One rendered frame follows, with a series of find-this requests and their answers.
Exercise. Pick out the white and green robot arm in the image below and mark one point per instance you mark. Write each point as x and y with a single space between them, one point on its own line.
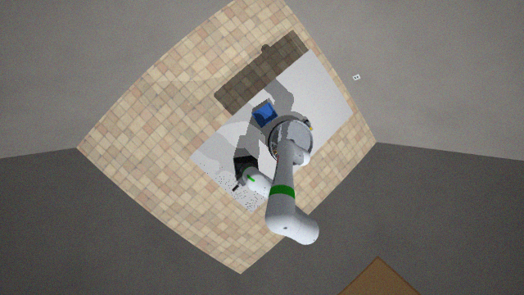
282 215

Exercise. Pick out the blue crate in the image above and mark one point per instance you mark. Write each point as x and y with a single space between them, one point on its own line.
264 116

